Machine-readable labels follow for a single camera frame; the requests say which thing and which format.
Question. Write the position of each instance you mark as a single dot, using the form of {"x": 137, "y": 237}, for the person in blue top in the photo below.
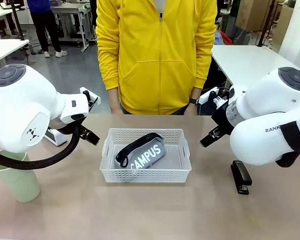
{"x": 44, "y": 25}

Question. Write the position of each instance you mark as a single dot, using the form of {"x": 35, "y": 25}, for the blue and red cloth bundle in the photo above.
{"x": 221, "y": 37}

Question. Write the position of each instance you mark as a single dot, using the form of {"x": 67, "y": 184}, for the grey background desk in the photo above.
{"x": 67, "y": 10}

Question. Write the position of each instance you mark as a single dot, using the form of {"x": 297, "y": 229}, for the person in yellow hoodie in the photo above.
{"x": 159, "y": 62}

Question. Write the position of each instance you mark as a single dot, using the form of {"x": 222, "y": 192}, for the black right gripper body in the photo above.
{"x": 222, "y": 120}

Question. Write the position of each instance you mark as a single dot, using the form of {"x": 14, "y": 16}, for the black stapler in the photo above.
{"x": 241, "y": 175}

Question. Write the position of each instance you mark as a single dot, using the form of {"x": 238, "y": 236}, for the person left hand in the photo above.
{"x": 192, "y": 110}

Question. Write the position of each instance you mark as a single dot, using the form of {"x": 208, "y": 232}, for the grey CAMPUS pencil case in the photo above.
{"x": 149, "y": 155}

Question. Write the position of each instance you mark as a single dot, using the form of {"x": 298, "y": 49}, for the white perforated plastic basket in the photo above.
{"x": 144, "y": 175}

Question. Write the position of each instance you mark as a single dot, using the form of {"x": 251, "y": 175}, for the large cardboard box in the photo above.
{"x": 255, "y": 15}

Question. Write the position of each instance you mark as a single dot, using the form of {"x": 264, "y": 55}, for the pale green plastic cup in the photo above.
{"x": 19, "y": 185}

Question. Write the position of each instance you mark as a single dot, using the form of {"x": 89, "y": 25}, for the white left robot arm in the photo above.
{"x": 19, "y": 107}

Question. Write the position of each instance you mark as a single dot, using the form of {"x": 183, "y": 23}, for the person left forearm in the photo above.
{"x": 204, "y": 67}

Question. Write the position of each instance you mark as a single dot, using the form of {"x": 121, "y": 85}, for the person right forearm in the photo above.
{"x": 108, "y": 67}

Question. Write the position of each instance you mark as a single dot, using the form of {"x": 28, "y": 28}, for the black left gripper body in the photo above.
{"x": 82, "y": 131}

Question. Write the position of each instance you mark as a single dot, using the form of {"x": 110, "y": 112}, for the person right hand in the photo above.
{"x": 116, "y": 107}

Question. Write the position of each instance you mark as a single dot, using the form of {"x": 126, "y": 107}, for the black upright pole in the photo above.
{"x": 262, "y": 30}

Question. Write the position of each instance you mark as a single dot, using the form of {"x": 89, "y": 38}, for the white table with white leg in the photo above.
{"x": 4, "y": 50}

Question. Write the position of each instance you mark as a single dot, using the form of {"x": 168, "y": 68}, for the black wristwatch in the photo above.
{"x": 194, "y": 101}

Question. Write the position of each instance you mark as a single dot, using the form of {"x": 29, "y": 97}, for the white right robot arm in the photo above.
{"x": 260, "y": 140}

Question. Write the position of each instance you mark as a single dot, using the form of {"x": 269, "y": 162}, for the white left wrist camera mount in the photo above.
{"x": 91, "y": 93}

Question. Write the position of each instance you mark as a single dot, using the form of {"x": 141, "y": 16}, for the white rectangular box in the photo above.
{"x": 55, "y": 138}

